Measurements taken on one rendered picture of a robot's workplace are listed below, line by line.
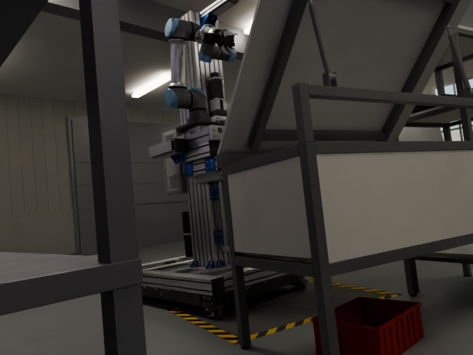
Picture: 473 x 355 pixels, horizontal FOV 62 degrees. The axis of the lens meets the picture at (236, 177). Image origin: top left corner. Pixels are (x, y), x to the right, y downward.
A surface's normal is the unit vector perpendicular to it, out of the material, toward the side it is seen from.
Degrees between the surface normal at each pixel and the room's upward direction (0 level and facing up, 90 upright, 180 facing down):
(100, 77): 90
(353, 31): 132
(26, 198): 90
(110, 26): 90
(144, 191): 90
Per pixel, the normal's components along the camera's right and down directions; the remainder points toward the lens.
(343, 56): 0.43, 0.58
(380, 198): 0.49, -0.11
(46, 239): 0.67, -0.12
